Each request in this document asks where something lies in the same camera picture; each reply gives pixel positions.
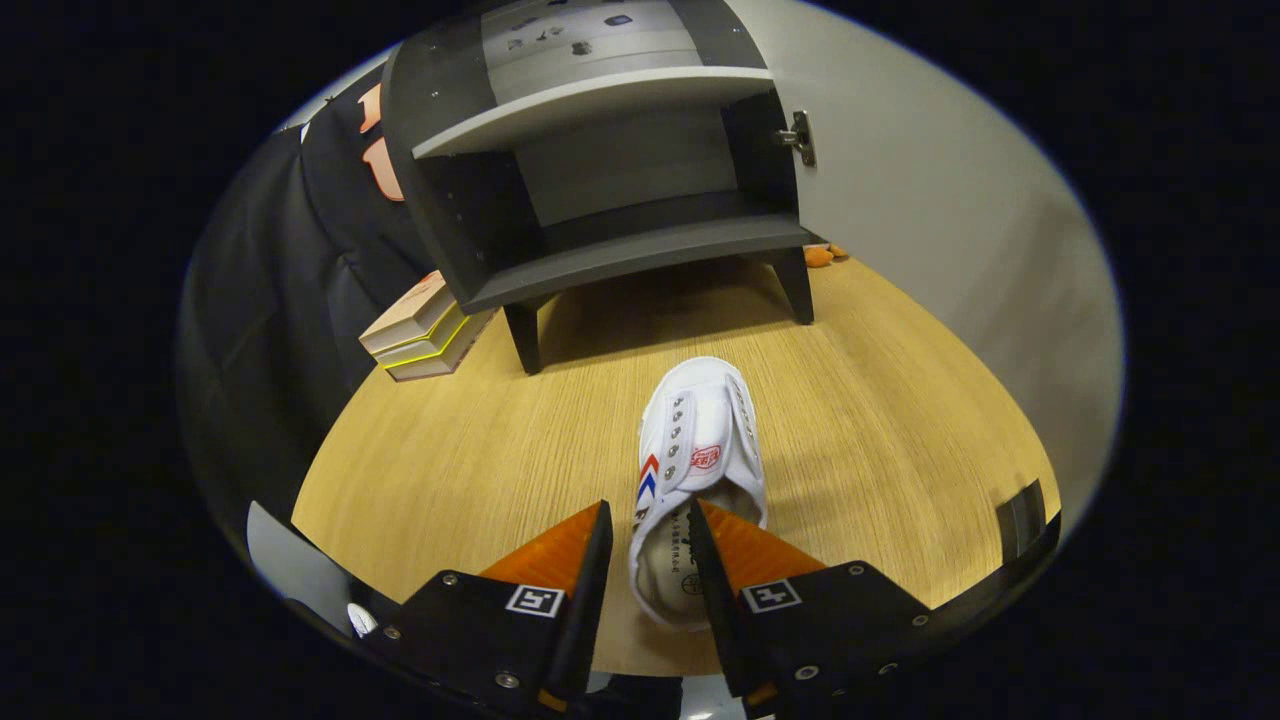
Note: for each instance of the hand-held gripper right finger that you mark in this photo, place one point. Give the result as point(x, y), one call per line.
point(715, 610)

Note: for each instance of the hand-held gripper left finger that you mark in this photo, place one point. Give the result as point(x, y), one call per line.
point(590, 620)

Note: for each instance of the white canvas shoe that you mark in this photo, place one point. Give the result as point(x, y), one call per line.
point(700, 420)

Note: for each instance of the dark grey shoe cabinet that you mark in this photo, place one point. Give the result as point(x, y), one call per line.
point(620, 255)

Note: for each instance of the yellow edged book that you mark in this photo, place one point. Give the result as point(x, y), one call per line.
point(425, 348)

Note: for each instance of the penguin plush toy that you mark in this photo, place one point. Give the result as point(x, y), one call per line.
point(820, 256)

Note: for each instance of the black backdrop cloth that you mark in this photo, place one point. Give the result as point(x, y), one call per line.
point(260, 300)

